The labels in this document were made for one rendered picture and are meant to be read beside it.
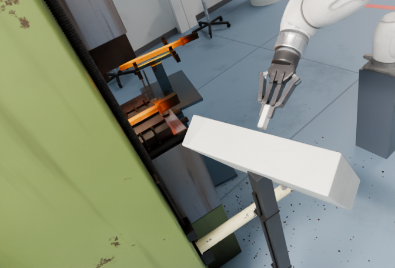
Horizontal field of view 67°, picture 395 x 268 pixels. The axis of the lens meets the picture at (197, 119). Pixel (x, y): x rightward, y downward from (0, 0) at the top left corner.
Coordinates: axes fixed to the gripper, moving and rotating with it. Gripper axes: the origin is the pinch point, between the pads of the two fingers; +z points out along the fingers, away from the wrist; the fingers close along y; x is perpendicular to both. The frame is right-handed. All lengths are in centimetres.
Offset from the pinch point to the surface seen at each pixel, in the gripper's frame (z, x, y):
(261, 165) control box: 15.2, 22.5, -13.7
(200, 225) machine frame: 46, -46, 35
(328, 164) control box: 11.3, 22.5, -25.3
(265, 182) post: 17.7, 11.2, -11.1
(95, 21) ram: -5, 40, 34
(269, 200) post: 21.3, 5.4, -11.0
